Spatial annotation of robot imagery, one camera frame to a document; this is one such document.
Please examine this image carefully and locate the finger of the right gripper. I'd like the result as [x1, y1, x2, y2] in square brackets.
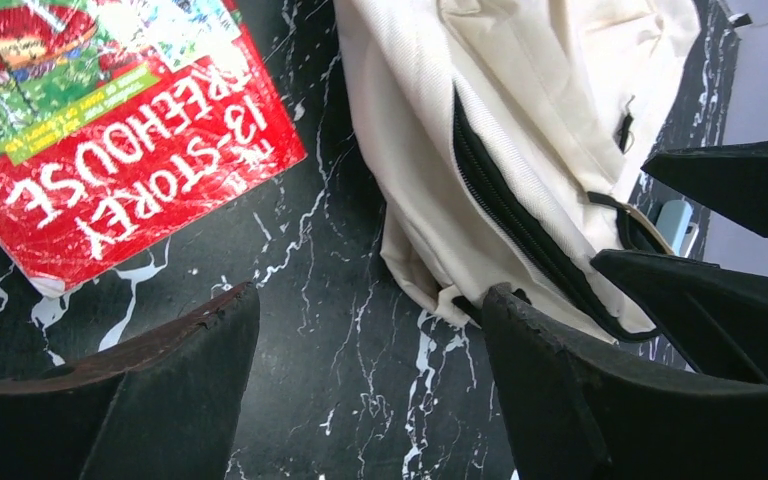
[642, 140, 768, 239]
[591, 250, 768, 385]

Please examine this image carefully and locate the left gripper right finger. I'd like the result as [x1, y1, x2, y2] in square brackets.
[481, 284, 768, 479]

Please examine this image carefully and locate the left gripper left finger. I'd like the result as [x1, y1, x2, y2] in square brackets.
[0, 283, 260, 479]

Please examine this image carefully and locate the beige backpack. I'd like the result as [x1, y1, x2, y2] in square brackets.
[334, 1, 700, 343]

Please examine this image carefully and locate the red treehouse book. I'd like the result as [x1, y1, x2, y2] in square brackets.
[0, 1, 306, 297]

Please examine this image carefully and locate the light blue eraser box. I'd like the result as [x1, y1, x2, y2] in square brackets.
[655, 200, 699, 258]

